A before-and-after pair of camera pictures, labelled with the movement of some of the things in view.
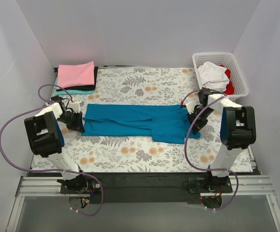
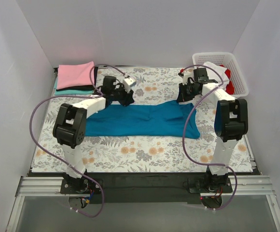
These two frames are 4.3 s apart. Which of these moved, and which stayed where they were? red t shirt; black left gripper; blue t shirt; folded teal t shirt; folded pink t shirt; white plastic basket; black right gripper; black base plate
Moved: black left gripper; black right gripper; blue t shirt
Stayed: white plastic basket; black base plate; red t shirt; folded pink t shirt; folded teal t shirt
